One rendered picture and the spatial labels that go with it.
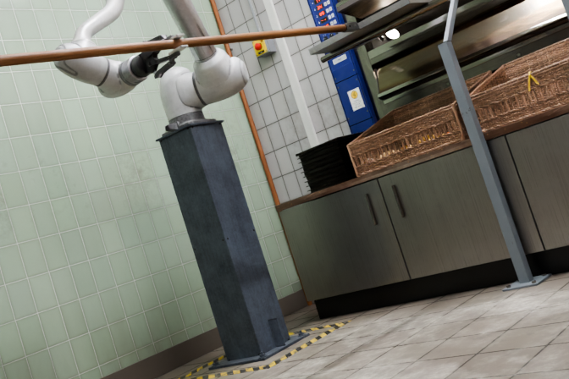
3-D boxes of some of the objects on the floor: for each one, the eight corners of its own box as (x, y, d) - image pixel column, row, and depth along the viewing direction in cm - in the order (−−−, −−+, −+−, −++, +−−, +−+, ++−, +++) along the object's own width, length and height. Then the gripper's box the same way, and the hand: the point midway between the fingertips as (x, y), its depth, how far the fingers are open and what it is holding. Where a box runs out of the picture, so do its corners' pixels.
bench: (375, 290, 385) (341, 186, 390) (982, 162, 227) (914, -11, 231) (310, 323, 343) (273, 206, 347) (1001, 193, 185) (916, -19, 189)
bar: (403, 296, 334) (323, 57, 343) (701, 237, 251) (586, -77, 260) (366, 316, 310) (281, 59, 319) (681, 259, 227) (555, -87, 236)
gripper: (140, 44, 247) (183, 15, 232) (156, 88, 247) (200, 63, 231) (123, 46, 242) (165, 17, 226) (139, 90, 241) (182, 64, 225)
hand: (176, 44), depth 231 cm, fingers closed on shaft, 3 cm apart
